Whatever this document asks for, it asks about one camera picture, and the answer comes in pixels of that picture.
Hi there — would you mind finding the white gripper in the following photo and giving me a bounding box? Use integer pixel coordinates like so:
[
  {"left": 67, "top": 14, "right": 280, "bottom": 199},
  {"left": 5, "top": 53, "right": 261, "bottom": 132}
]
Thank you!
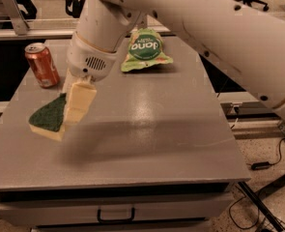
[{"left": 62, "top": 33, "right": 117, "bottom": 129}]

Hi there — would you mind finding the green and yellow sponge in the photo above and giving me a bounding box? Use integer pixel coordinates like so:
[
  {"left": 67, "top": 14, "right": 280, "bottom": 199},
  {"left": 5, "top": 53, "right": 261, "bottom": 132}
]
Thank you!
[{"left": 28, "top": 94, "right": 66, "bottom": 141}]

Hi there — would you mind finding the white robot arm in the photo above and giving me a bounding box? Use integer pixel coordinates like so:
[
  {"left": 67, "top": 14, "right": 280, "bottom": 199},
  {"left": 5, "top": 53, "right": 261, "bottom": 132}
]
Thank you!
[{"left": 67, "top": 0, "right": 285, "bottom": 121}]

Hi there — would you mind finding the orange soda can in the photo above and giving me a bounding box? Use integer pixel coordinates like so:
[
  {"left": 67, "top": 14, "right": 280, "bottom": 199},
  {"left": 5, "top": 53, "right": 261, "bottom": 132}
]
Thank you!
[{"left": 24, "top": 43, "right": 60, "bottom": 88}]

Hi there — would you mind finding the green chip bag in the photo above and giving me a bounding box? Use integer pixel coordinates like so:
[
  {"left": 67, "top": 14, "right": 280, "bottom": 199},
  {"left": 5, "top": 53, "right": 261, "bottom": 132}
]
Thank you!
[{"left": 121, "top": 28, "right": 173, "bottom": 73}]

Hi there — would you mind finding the black chair far left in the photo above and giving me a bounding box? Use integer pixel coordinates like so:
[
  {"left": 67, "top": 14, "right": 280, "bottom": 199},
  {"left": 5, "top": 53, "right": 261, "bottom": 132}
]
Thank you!
[{"left": 15, "top": 0, "right": 37, "bottom": 19}]

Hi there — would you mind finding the grey cabinet drawer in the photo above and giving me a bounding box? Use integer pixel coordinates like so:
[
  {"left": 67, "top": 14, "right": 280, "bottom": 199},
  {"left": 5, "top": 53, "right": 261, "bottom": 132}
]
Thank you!
[{"left": 0, "top": 192, "right": 233, "bottom": 226}]

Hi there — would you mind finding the black power adapter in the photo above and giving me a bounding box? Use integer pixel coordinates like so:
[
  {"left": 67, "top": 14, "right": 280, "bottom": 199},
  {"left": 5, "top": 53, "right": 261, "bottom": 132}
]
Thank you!
[{"left": 251, "top": 161, "right": 271, "bottom": 171}]

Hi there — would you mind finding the metal bracket left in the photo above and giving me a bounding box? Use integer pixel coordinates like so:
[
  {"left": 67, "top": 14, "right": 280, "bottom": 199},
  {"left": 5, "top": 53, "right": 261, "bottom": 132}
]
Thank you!
[{"left": 1, "top": 0, "right": 29, "bottom": 36}]

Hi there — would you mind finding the black drawer handle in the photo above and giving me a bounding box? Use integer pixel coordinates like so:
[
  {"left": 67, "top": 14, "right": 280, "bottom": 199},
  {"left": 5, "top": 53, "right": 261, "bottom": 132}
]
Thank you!
[{"left": 97, "top": 208, "right": 135, "bottom": 224}]

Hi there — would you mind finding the black floor cable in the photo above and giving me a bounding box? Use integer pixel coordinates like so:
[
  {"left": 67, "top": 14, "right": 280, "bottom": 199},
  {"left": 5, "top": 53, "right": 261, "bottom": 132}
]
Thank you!
[{"left": 228, "top": 190, "right": 266, "bottom": 231}]

